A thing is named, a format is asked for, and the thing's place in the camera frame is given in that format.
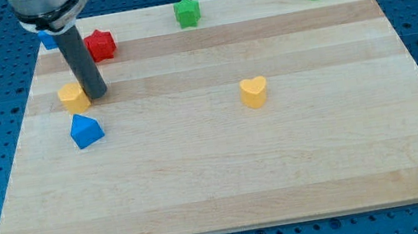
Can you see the green star block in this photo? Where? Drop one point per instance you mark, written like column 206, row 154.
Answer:
column 187, row 13

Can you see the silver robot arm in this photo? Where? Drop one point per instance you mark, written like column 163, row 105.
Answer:
column 58, row 18

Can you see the yellow heart block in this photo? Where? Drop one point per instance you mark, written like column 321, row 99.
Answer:
column 253, row 91

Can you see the blue cube block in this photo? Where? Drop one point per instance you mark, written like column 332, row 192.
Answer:
column 47, row 40

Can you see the wooden board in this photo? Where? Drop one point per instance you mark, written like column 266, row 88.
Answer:
column 181, row 154

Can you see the yellow hexagon block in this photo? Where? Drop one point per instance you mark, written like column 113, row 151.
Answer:
column 73, row 98

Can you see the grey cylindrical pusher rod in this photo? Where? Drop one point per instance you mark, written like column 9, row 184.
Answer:
column 79, row 59

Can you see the blue triangle block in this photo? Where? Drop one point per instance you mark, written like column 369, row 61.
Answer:
column 85, row 131

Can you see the red star block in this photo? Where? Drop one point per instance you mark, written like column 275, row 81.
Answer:
column 101, row 45

